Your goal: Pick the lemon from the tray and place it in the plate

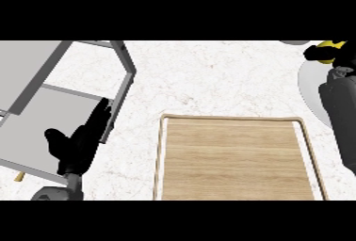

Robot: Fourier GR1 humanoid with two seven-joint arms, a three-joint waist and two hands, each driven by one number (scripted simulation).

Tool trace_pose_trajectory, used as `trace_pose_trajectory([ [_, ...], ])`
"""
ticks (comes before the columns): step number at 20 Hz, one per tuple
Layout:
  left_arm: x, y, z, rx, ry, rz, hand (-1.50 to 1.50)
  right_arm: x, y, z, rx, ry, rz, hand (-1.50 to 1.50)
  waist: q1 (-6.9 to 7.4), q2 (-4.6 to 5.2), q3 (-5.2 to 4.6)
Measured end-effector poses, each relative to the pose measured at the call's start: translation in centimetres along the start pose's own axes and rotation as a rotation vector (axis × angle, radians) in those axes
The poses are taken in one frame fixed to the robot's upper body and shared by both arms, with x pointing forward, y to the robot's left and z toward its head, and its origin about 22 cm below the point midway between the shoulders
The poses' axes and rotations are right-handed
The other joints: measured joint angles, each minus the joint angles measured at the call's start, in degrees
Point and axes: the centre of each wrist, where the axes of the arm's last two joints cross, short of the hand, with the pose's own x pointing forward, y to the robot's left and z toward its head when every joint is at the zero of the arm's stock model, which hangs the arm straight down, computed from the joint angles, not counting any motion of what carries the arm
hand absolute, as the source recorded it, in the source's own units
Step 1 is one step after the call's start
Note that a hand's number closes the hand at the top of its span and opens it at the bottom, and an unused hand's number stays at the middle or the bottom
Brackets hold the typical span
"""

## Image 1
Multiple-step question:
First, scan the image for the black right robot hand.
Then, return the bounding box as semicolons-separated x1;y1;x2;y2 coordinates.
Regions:
301;40;356;72

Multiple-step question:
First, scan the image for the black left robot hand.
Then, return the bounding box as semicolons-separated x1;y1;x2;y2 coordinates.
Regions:
43;97;114;177

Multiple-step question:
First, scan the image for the yellow lemon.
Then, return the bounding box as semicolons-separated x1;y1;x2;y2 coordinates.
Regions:
316;40;347;65

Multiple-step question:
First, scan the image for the grey plate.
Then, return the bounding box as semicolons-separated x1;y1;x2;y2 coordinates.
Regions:
297;59;335;128

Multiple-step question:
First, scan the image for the light wooden tray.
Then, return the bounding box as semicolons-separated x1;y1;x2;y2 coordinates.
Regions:
152;114;331;201

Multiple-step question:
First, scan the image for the small grey round object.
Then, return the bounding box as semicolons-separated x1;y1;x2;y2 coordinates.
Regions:
278;40;312;46

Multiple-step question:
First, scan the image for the small yellow peg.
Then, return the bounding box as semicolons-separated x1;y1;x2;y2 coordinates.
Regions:
12;171;26;183

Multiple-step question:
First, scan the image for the grey metal wire rack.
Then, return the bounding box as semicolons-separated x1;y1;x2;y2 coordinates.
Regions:
0;40;137;186

